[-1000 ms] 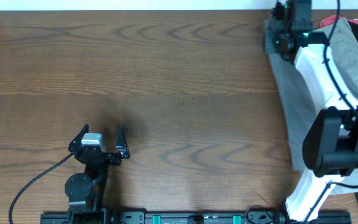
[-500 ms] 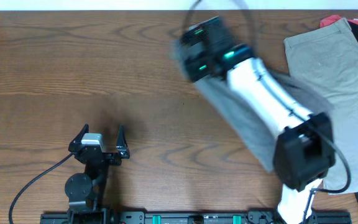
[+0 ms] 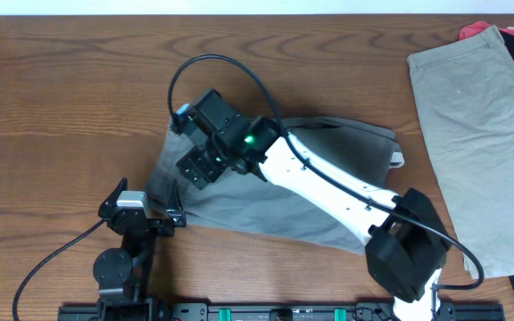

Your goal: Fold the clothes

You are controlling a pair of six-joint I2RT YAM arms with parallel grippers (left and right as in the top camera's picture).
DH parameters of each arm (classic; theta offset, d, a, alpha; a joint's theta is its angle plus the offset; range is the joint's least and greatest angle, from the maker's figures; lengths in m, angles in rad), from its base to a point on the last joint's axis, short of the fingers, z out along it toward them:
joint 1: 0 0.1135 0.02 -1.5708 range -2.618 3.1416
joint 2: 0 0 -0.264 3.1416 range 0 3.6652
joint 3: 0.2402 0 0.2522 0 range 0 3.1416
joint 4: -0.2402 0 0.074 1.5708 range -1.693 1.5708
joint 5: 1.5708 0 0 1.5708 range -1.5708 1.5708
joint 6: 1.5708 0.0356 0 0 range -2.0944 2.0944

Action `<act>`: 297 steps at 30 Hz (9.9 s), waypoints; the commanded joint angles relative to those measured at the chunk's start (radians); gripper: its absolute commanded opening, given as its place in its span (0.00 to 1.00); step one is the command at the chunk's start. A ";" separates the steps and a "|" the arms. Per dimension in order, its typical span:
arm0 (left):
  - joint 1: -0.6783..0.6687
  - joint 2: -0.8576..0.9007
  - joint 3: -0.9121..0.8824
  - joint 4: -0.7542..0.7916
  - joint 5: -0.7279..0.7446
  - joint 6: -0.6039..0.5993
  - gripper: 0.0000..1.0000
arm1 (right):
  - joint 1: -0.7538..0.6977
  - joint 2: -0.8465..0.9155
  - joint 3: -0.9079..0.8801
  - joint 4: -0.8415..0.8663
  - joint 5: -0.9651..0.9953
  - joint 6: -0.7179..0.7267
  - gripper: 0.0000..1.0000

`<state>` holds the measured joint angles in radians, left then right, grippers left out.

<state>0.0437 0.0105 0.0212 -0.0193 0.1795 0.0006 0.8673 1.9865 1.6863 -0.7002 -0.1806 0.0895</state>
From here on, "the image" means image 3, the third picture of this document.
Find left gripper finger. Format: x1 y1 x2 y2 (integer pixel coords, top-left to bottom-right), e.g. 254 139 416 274
166 180 187 227
98 177 128 218

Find grey shorts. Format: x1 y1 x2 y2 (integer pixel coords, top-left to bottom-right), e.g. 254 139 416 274
145 117 403 254

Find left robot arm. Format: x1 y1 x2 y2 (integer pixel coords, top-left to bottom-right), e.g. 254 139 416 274
93 178 187 321

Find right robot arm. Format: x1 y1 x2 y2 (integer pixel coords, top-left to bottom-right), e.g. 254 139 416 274
170 89 451 320

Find beige khaki shorts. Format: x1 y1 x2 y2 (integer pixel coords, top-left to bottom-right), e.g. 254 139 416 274
408 27 514 278

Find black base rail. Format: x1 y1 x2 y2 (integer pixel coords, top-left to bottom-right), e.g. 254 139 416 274
57 302 505 321

